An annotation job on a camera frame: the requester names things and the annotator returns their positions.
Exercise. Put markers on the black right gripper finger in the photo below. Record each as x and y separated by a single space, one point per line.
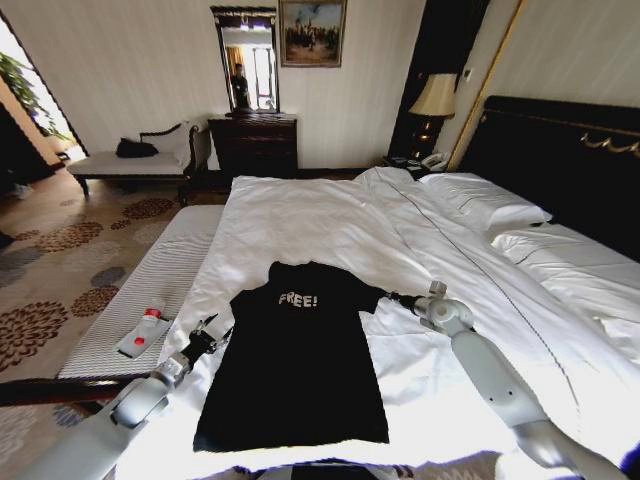
391 295

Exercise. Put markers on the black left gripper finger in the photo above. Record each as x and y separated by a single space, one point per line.
207 324
222 338

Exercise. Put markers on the gold framed painting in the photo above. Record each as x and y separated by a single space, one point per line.
312 32

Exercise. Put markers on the white chaise cushion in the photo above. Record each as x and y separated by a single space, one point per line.
175 145

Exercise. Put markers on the white flat pillow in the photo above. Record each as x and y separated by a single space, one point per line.
575 260

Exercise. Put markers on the white chaise longue, dark frame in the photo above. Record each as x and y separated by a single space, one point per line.
125 165

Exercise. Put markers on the dark nightstand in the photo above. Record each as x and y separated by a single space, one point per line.
400 163

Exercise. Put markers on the white desk telephone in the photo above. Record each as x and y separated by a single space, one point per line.
435 161

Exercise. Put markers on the dark wooden dresser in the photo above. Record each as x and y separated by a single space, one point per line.
252 145

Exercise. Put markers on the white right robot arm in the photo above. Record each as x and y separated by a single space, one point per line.
490 370

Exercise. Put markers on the dark framed standing mirror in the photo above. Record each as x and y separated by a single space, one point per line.
250 35

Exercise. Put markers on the black bag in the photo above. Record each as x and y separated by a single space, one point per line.
136 149

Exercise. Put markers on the person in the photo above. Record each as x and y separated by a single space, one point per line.
240 87

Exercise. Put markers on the robot front shell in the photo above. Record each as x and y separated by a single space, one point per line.
335 473

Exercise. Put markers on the black headboard with gold trim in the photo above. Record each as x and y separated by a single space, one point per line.
550 165

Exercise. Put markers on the white duvet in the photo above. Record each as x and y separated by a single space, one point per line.
325 225

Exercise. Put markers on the table lamp with cream shade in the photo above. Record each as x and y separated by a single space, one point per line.
434 97

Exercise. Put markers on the white striped bed bench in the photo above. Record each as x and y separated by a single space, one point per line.
150 280

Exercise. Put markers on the small wall thermostat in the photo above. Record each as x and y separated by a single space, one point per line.
467 73

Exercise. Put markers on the green leafy plant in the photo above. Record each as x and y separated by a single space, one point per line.
20 85

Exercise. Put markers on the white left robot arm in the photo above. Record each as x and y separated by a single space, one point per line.
95 430

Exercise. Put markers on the white plump pillow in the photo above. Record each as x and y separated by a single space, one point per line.
480 200

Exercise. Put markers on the dark wooden bench rail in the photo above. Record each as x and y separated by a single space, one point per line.
55 390

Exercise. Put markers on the black FREE print t-shirt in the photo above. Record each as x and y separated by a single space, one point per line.
295 375

